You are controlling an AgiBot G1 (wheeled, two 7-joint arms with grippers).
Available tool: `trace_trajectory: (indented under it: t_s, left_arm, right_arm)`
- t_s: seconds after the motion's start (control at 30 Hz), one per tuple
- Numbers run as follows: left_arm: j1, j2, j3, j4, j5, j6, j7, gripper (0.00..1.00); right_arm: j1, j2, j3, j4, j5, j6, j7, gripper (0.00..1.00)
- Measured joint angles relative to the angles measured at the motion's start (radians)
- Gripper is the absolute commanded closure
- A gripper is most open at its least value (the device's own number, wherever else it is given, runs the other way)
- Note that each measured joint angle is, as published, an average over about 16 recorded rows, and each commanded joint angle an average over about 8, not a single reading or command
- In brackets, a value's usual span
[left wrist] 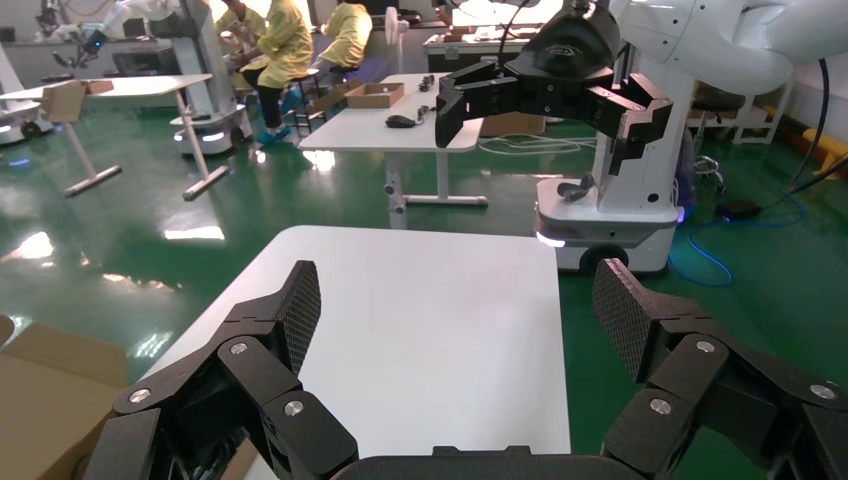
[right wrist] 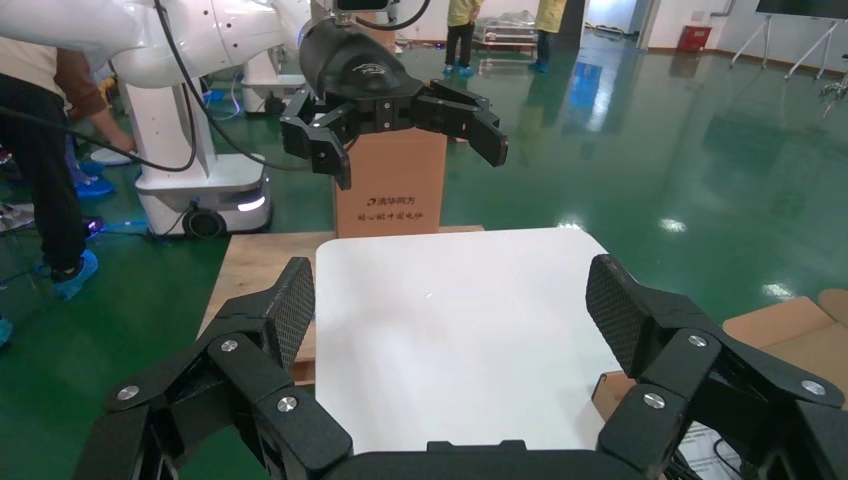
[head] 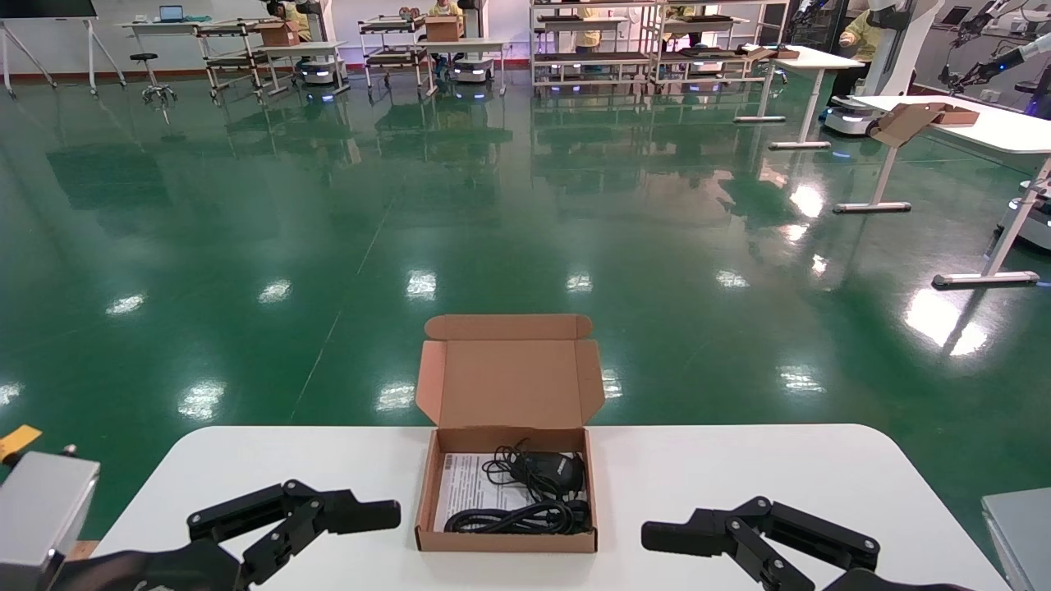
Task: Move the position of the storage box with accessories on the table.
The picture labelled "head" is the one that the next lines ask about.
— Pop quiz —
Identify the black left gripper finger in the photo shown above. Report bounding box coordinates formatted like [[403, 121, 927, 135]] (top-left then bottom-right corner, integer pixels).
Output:
[[187, 480, 402, 587]]

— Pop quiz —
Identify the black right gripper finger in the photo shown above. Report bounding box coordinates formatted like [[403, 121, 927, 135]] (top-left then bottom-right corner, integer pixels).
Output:
[[642, 496, 879, 591]]

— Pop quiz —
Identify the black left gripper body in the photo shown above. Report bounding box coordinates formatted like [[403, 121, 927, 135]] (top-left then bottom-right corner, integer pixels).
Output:
[[49, 538, 247, 591]]

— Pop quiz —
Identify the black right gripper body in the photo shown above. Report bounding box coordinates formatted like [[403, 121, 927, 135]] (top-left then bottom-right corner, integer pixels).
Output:
[[824, 566, 974, 591]]

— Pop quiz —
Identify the cardboard storage box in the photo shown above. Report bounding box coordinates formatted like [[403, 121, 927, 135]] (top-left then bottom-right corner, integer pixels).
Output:
[[415, 314, 606, 553]]

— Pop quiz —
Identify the open brown cardboard box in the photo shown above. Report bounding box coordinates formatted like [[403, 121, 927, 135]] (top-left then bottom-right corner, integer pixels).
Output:
[[870, 102, 980, 149]]

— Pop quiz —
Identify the white printed paper manual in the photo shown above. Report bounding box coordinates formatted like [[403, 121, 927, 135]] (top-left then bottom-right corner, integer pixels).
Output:
[[433, 451, 535, 533]]

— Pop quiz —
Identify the white table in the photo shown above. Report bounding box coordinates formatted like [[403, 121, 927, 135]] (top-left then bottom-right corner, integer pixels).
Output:
[[259, 41, 352, 98], [420, 38, 512, 98], [733, 45, 865, 151], [833, 94, 1051, 290]]

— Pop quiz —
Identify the metal shelf rack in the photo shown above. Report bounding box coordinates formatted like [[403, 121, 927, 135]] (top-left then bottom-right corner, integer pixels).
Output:
[[530, 0, 664, 93], [657, 0, 791, 85]]

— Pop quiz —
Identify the white desk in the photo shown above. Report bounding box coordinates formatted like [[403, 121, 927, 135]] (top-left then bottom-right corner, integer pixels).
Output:
[[122, 20, 214, 58]]

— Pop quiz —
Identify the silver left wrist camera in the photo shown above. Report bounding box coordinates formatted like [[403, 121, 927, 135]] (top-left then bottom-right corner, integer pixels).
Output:
[[0, 451, 101, 591]]

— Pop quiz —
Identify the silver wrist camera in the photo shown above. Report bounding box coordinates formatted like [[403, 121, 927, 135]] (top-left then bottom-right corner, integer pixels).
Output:
[[0, 451, 101, 591], [983, 488, 1051, 591]]

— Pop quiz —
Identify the black wired computer mouse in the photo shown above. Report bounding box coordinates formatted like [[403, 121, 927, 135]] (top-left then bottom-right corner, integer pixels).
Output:
[[483, 439, 589, 503]]

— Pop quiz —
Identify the coiled black power cable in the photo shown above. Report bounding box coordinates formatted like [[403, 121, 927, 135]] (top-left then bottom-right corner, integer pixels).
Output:
[[443, 498, 592, 536]]

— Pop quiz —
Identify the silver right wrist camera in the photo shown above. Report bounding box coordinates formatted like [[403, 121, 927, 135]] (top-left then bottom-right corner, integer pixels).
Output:
[[983, 488, 1051, 591]]

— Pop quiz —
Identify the metal frame cart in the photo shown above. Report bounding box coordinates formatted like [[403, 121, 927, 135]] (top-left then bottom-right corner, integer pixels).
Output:
[[195, 20, 276, 101], [358, 14, 438, 93]]

